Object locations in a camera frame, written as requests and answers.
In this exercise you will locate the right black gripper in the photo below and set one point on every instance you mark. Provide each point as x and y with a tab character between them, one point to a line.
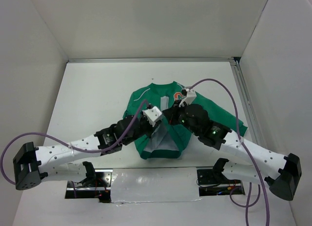
171	113

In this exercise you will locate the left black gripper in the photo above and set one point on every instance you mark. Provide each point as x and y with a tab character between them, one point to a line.
151	128

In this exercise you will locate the green jacket with white lettering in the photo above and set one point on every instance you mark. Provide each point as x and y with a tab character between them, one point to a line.
170	141

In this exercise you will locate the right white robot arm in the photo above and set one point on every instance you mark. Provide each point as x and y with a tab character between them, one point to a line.
280	173

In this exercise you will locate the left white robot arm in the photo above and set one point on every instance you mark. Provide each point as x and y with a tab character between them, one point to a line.
32	164

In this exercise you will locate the silver tape patch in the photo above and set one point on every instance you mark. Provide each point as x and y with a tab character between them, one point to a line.
154	185

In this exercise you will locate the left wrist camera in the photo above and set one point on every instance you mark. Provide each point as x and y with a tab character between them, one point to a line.
153	115

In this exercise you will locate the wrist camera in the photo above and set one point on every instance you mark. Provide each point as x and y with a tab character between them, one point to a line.
189	96
153	115

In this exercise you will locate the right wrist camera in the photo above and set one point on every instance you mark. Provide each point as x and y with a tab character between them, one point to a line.
189	96

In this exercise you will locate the aluminium frame rail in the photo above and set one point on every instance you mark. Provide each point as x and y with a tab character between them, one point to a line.
94	93

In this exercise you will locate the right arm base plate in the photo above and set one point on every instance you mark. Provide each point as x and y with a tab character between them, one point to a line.
209	185

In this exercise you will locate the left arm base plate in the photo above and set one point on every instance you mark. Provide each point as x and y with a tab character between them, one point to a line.
99	189

